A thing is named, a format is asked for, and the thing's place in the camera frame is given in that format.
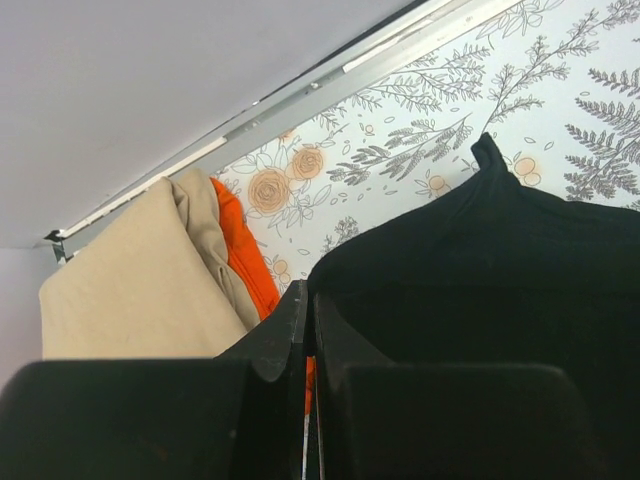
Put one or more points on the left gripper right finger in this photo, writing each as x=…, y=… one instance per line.
x=340, y=344

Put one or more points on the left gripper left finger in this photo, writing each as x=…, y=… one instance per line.
x=275, y=349

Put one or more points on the black t-shirt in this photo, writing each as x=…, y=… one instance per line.
x=511, y=320

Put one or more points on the orange folded t-shirt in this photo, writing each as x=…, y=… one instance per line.
x=245, y=257

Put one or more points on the beige folded t-shirt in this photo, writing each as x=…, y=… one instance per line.
x=155, y=283

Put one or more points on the floral patterned table mat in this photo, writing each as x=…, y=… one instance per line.
x=554, y=83

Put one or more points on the aluminium frame rail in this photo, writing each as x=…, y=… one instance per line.
x=400, y=39

